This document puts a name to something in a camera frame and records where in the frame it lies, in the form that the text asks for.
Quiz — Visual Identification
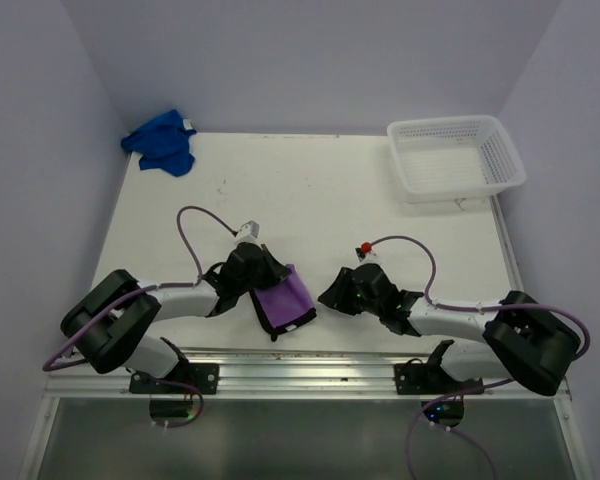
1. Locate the black purple microfiber towel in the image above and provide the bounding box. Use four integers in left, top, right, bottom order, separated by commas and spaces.
249, 264, 317, 342

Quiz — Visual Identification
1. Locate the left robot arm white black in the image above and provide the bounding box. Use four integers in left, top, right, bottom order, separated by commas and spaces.
60, 242, 292, 374

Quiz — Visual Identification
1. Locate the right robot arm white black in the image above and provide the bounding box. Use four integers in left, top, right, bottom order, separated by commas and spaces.
318, 263, 588, 396

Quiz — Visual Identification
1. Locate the blue crumpled towel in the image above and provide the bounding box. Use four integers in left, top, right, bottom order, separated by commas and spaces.
120, 109, 197, 177

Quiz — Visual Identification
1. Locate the white plastic perforated basket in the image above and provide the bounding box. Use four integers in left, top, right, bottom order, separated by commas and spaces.
387, 115, 526, 203

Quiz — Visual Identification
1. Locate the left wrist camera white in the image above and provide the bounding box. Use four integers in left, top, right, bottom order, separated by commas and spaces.
234, 220, 260, 245

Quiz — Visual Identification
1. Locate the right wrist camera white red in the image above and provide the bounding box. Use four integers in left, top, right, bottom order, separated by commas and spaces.
355, 242, 381, 265

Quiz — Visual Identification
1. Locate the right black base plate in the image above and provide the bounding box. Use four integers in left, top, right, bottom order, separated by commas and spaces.
393, 359, 484, 396

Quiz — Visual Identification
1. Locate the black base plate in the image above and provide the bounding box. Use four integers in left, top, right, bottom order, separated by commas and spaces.
129, 363, 220, 395
393, 359, 484, 396

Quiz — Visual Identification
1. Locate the aluminium mounting rail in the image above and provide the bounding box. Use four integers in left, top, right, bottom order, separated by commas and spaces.
43, 349, 574, 401

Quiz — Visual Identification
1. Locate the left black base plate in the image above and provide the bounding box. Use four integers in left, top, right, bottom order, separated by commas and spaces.
129, 363, 220, 395

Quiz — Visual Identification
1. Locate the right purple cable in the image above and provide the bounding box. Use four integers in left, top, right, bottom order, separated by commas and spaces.
369, 235, 592, 480

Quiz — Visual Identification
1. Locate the purple cable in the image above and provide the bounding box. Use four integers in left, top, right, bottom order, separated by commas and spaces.
42, 205, 241, 429
369, 235, 592, 480

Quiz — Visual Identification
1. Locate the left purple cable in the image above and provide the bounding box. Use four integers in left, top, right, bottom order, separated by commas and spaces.
42, 205, 241, 429

